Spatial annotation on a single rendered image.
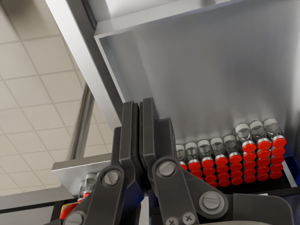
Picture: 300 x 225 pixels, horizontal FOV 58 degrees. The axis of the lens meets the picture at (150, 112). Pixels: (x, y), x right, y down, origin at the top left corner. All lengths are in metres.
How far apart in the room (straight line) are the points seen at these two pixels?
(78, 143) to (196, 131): 0.44
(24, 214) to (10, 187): 1.79
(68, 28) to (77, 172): 0.30
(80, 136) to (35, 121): 0.99
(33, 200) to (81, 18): 0.49
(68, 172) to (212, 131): 0.29
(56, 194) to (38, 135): 1.24
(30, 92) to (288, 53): 1.42
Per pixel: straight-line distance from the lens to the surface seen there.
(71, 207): 0.46
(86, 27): 0.33
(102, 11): 0.34
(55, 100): 1.64
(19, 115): 1.80
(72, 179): 0.59
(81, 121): 0.88
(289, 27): 0.39
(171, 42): 0.36
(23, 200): 0.73
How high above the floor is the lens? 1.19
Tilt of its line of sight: 47 degrees down
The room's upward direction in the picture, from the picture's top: 178 degrees clockwise
